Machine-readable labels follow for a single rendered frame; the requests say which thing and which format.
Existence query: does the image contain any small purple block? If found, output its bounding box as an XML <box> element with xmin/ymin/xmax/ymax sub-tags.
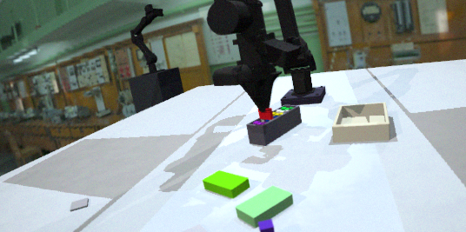
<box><xmin>258</xmin><ymin>219</ymin><xmax>275</xmax><ymax>232</ymax></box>

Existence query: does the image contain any bright green rectangular block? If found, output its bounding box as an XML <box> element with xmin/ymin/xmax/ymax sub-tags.
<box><xmin>203</xmin><ymin>170</ymin><xmax>250</xmax><ymax>199</ymax></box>

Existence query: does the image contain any cream shallow tray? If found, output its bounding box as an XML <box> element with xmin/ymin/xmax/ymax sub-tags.
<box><xmin>332</xmin><ymin>103</ymin><xmax>390</xmax><ymax>143</ymax></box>

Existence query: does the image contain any light green rectangular block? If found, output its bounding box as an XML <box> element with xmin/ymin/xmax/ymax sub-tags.
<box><xmin>235</xmin><ymin>186</ymin><xmax>294</xmax><ymax>228</ymax></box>

